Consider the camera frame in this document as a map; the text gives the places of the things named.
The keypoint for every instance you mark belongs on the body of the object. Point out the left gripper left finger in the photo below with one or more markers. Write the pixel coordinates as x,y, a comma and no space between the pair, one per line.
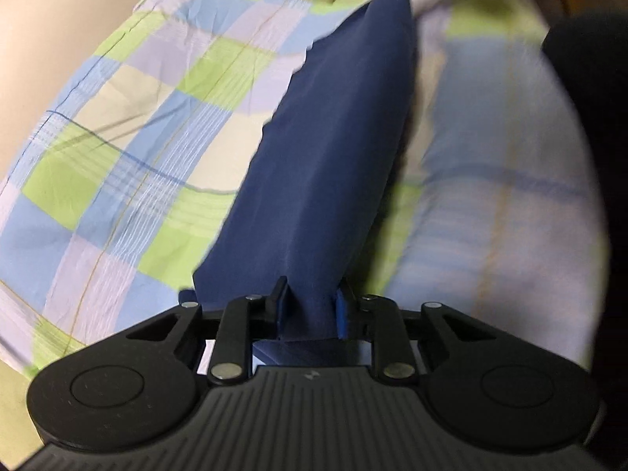
244,322

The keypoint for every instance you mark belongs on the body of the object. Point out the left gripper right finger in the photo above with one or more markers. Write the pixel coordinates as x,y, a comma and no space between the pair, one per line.
377,321

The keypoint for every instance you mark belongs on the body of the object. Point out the navy blue garment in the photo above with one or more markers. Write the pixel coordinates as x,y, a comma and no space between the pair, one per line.
313,189

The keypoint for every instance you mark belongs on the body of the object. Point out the plaid bed sheet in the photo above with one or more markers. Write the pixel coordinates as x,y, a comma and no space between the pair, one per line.
127,179

